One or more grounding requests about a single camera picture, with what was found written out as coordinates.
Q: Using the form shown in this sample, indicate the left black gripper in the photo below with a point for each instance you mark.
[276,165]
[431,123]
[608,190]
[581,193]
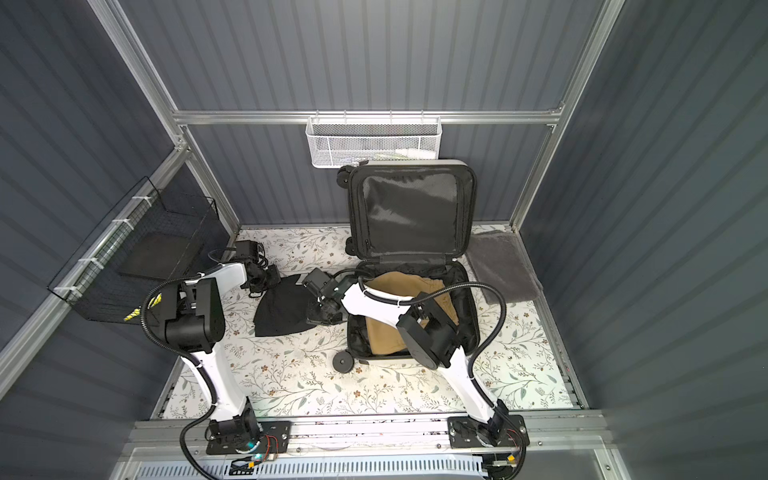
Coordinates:
[274,279]

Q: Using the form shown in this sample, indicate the white wire mesh basket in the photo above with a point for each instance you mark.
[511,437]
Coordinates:
[354,141]

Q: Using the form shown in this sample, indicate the white tube in basket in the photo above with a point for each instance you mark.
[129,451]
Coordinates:
[408,154]

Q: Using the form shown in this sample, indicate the grey folded towel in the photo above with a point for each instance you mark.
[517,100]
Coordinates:
[497,259]

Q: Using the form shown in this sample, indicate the yellow black striped item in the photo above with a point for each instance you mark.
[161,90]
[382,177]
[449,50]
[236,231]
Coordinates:
[137,312]

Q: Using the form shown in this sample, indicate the black wire mesh basket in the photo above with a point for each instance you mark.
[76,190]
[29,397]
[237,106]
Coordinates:
[157,234]

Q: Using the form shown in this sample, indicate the tan shorts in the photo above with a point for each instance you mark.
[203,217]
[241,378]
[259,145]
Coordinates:
[386,340]

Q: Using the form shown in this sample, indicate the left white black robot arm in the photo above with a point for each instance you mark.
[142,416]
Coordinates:
[185,316]

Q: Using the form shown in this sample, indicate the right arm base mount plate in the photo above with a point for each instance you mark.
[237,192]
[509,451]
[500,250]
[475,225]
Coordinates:
[508,431]

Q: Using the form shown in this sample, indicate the black t-shirt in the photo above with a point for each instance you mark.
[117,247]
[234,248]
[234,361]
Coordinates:
[282,310]

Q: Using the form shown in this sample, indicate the white perforated vent panel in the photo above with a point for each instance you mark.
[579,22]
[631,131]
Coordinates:
[379,467]

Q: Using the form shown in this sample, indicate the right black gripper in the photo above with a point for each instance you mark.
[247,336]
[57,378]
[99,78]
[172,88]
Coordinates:
[312,315]

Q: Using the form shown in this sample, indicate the black carry-on suitcase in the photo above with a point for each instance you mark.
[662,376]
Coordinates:
[415,218]

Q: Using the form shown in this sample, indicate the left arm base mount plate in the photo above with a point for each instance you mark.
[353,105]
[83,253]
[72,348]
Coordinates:
[269,438]

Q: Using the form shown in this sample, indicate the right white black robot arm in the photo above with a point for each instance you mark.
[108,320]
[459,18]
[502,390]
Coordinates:
[433,340]

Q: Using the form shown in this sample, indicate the aluminium front rail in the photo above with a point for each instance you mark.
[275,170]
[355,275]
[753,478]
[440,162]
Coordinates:
[385,434]

